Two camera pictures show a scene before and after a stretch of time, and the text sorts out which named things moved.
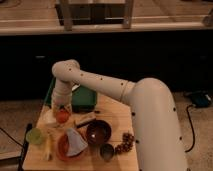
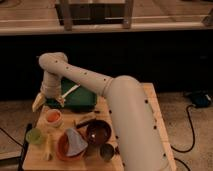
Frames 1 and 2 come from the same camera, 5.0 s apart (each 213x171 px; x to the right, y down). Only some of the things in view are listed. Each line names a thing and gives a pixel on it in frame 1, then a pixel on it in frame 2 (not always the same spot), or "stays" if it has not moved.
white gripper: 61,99 → 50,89
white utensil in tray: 75,87 stays
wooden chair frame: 70,14 stays
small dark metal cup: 106,152 stays
